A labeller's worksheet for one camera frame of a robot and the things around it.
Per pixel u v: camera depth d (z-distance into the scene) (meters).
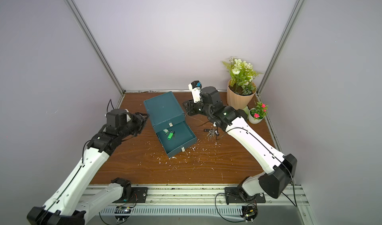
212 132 0.97
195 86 0.60
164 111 0.82
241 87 1.00
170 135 0.87
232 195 0.71
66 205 0.38
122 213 0.72
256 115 0.90
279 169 0.39
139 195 0.73
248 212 0.71
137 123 0.65
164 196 0.75
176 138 0.84
